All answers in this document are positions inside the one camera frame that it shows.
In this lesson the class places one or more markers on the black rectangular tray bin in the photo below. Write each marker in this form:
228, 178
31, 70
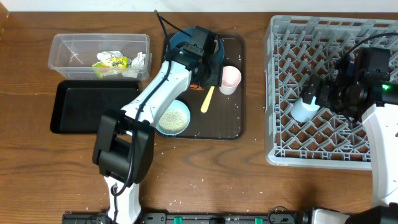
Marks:
79, 104

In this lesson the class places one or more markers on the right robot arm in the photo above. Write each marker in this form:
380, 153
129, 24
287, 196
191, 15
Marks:
380, 123

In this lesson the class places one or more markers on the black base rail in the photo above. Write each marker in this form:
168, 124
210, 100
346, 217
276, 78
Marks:
162, 218

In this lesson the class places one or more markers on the light blue plastic cup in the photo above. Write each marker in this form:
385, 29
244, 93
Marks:
303, 112

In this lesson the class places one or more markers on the white tissue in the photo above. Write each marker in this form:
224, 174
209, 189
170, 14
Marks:
136, 65

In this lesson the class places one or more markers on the grey dishwasher rack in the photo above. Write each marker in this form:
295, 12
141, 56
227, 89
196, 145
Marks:
296, 49

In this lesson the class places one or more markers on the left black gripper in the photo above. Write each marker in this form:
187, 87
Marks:
211, 78

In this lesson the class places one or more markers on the yellow plastic spoon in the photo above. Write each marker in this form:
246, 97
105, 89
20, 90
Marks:
207, 100

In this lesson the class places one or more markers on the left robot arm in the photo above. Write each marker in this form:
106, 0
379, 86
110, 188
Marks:
124, 147

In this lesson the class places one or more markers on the yellow green snack wrapper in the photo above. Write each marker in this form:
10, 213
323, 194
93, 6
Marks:
110, 66

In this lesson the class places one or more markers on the pink plastic cup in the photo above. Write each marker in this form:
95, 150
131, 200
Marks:
231, 78

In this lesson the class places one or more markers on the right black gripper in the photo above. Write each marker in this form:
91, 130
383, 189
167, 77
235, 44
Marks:
313, 91

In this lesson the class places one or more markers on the orange carrot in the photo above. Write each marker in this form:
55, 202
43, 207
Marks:
196, 87

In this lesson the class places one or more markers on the light blue rice bowl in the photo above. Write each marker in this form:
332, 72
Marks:
175, 119

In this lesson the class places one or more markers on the dark brown serving tray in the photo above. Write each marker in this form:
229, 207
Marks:
225, 118

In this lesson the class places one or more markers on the dark blue plate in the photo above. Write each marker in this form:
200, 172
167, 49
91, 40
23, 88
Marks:
180, 37

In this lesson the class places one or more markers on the clear plastic waste bin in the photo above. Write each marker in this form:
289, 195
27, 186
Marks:
72, 55

